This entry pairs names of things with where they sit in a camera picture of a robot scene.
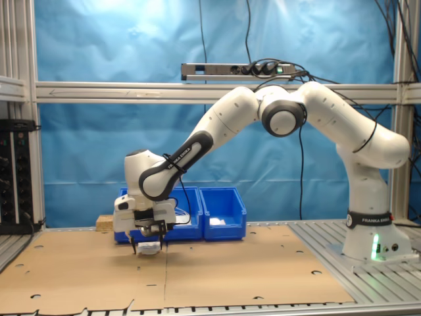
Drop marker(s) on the brown cardboard sheet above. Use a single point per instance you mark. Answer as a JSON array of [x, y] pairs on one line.
[[82, 273], [263, 273]]

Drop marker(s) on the small white packet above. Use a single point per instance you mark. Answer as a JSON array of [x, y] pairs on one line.
[[217, 222]]

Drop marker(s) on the blue bin with syringe packets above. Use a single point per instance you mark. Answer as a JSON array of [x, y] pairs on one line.
[[120, 237]]

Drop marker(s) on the blue bin with face masks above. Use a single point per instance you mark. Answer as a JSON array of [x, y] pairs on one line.
[[194, 204]]

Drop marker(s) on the aluminium frame post beside rack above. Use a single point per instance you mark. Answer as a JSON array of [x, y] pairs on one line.
[[23, 49]]

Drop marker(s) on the grey power strip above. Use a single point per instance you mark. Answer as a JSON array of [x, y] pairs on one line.
[[213, 69]]

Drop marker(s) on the white Fuhrmann gauze packet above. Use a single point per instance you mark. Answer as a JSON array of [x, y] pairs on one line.
[[149, 249]]

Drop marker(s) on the stack of white face masks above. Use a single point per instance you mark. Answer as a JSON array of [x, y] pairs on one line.
[[182, 217]]

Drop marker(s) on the chipboard block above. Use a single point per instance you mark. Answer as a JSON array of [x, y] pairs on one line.
[[105, 221]]

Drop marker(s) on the black electronics rack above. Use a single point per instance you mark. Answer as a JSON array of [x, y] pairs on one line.
[[16, 181]]

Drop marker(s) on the horizontal aluminium frame beam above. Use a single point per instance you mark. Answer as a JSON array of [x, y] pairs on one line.
[[131, 93]]

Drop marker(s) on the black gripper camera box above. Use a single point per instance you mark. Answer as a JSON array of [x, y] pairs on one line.
[[144, 218]]

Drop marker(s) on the blue bin with small packet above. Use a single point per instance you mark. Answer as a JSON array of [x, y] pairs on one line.
[[227, 232]]

